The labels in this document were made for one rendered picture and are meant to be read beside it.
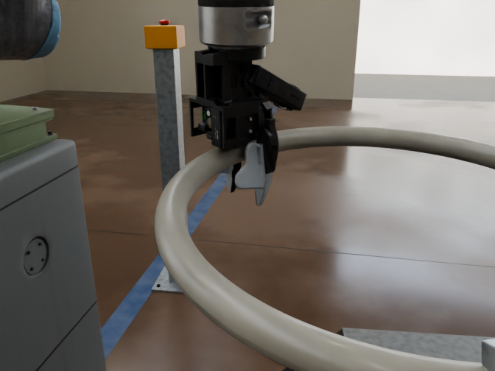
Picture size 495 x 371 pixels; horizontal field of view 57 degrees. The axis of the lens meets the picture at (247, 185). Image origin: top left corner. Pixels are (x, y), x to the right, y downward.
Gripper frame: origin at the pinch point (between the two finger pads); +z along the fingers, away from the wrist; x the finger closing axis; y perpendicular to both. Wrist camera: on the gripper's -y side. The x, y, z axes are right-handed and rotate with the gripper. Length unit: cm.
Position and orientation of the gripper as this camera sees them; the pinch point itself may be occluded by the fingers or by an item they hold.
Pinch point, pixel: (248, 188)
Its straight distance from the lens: 65.1
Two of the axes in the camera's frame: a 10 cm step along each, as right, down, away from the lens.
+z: 0.0, 9.1, 4.1
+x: 6.6, 3.1, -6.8
